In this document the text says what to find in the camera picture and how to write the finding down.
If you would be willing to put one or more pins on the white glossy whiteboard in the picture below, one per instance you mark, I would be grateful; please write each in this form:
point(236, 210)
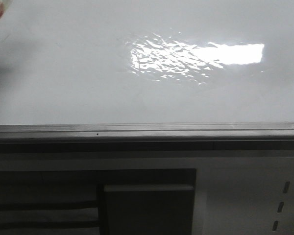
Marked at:
point(147, 61)

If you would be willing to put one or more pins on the dark grey square box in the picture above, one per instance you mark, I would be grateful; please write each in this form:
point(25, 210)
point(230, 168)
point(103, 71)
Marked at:
point(150, 209)

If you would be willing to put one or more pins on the white perforated metal panel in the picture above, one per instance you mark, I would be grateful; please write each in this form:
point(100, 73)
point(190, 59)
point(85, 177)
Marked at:
point(247, 196)

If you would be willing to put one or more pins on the dark slatted shelf rack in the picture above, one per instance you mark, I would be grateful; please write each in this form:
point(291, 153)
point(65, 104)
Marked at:
point(70, 202)

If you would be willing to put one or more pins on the grey aluminium whiteboard frame rail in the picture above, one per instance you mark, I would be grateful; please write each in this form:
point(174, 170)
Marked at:
point(146, 137)

